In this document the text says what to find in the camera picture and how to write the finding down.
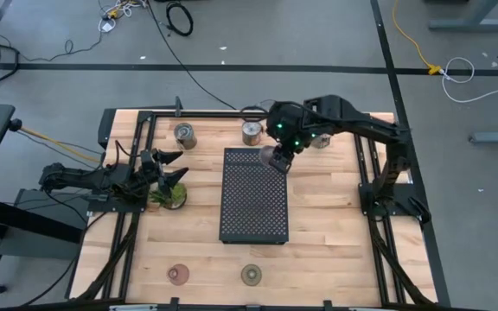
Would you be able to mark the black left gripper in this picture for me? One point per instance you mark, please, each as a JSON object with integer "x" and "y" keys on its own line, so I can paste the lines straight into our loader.
{"x": 150, "y": 170}

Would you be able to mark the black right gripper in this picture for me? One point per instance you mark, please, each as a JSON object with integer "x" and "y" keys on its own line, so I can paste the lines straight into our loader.
{"x": 282, "y": 160}

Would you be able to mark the green-tinted glass candle holder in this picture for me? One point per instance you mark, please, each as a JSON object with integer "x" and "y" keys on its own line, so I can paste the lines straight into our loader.
{"x": 251, "y": 275}

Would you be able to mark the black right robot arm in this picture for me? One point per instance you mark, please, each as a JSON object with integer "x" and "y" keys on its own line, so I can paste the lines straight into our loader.
{"x": 361, "y": 123}

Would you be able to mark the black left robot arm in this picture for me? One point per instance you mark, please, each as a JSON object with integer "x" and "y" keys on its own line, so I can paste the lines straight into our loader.
{"x": 80, "y": 177}

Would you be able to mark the succulent plant in black pot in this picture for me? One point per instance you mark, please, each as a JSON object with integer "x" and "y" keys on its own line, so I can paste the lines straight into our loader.
{"x": 175, "y": 196}

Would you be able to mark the black perforated metal shelf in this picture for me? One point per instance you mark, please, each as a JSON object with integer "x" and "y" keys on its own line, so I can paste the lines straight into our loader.
{"x": 253, "y": 203}

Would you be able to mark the black corner panel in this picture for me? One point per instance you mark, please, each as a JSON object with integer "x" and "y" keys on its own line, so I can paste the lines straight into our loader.
{"x": 106, "y": 127}

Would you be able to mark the black aluminium table frame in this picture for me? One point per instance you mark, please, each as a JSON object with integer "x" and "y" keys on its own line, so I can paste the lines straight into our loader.
{"x": 210, "y": 114}

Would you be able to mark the silver bracket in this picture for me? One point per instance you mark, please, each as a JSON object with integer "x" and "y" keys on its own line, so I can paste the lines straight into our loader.
{"x": 132, "y": 307}

